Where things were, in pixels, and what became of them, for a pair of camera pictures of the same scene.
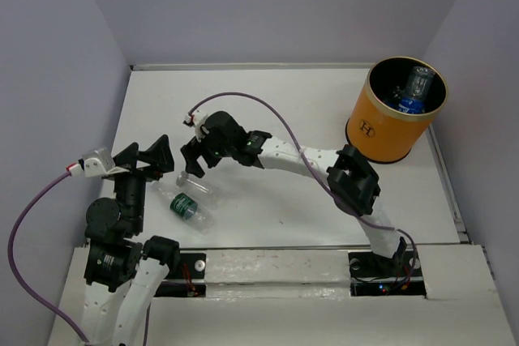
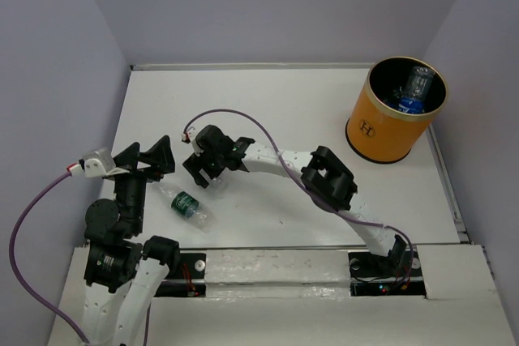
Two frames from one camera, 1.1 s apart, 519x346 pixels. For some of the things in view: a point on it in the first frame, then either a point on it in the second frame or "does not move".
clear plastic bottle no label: [186, 181] → [219, 185]
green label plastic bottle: [187, 207] does not move
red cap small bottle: [397, 91] does not move
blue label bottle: [418, 87] does not move
